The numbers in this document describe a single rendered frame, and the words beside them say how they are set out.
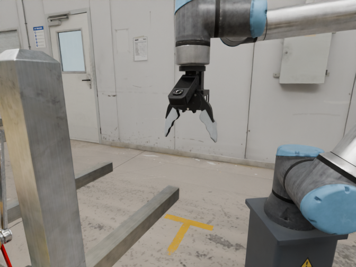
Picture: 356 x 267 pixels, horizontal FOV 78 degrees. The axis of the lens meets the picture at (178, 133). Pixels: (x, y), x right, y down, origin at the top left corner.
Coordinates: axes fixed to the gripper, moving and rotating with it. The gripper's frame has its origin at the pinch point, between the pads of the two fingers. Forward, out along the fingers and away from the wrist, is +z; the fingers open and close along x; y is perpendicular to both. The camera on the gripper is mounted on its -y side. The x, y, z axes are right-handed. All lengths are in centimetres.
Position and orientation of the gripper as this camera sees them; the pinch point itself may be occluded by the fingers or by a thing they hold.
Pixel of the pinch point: (188, 140)
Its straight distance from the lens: 60.9
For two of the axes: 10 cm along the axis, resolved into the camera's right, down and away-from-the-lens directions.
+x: -9.2, -1.0, 3.8
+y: 4.0, -2.3, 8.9
